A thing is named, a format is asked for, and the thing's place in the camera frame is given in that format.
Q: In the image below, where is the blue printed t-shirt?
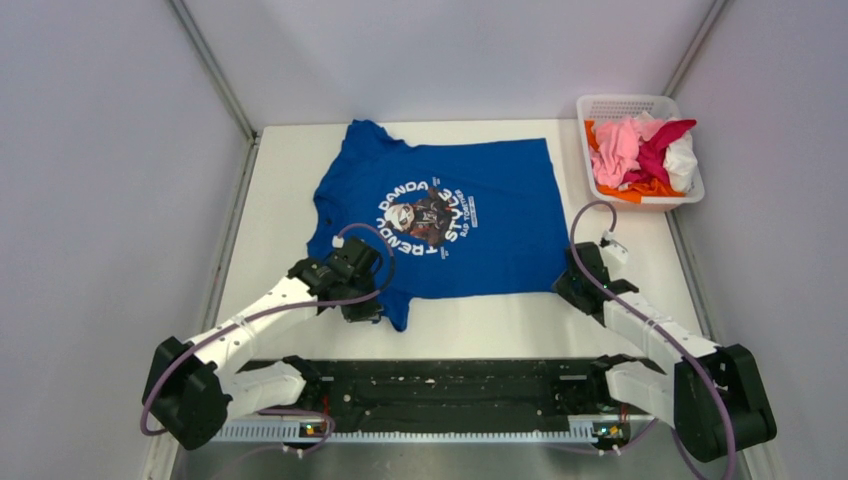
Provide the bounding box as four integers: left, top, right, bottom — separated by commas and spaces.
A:
307, 120, 569, 331

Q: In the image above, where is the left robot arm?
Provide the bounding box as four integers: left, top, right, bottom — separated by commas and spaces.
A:
139, 236, 396, 450

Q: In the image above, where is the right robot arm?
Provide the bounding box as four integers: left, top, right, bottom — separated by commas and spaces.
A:
554, 242, 777, 462

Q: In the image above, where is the orange t-shirt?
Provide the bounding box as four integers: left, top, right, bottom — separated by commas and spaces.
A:
587, 141, 685, 204

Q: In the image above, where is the pink t-shirt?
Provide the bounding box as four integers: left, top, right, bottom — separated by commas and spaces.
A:
584, 112, 665, 189

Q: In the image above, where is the magenta t-shirt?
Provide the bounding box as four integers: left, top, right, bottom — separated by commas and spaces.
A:
623, 119, 697, 190

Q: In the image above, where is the white t-shirt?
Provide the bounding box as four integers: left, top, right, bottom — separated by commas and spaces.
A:
663, 131, 698, 194

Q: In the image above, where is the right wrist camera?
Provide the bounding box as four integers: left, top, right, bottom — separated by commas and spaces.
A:
599, 230, 629, 266

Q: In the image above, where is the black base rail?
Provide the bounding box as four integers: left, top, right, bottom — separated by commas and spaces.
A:
248, 356, 654, 437

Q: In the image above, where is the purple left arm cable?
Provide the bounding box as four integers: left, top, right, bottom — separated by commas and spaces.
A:
139, 222, 397, 458

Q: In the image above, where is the white slotted cable duct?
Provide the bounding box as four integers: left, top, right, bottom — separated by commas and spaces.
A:
211, 417, 626, 446

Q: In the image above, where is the left corner aluminium post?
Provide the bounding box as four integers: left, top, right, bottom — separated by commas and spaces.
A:
165, 0, 258, 144

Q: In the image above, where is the corner aluminium post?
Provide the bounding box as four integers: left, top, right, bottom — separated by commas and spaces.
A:
662, 0, 734, 97
165, 0, 258, 144

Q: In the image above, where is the right corner aluminium post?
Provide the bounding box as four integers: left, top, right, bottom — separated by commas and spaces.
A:
662, 0, 734, 97

